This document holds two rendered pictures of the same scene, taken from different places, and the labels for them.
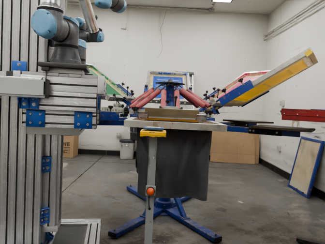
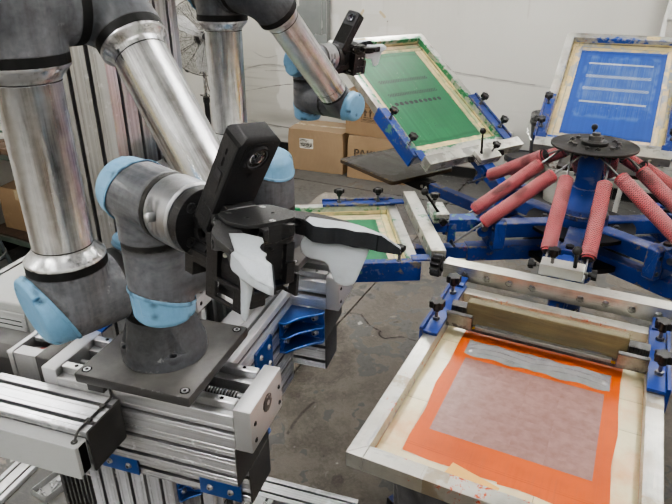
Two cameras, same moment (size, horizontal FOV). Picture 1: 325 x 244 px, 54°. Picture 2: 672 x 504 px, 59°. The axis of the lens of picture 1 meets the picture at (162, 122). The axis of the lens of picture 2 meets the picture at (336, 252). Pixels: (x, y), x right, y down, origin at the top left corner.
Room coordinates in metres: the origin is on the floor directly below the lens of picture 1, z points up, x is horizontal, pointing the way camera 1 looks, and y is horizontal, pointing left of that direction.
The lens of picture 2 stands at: (0.96, -0.18, 1.89)
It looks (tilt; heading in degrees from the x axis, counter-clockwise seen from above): 26 degrees down; 27
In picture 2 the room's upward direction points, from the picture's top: straight up
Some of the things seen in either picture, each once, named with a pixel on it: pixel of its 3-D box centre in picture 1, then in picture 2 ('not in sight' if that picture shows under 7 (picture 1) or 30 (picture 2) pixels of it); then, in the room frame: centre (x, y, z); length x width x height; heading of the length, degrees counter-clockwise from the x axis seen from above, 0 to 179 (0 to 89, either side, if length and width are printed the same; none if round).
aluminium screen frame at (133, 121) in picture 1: (172, 122); (526, 389); (2.19, -0.07, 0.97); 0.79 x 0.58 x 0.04; 1
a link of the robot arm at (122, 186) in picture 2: not in sight; (147, 198); (1.42, 0.29, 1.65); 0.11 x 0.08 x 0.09; 74
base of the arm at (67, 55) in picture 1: (66, 55); (162, 325); (1.63, 0.50, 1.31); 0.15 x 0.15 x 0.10
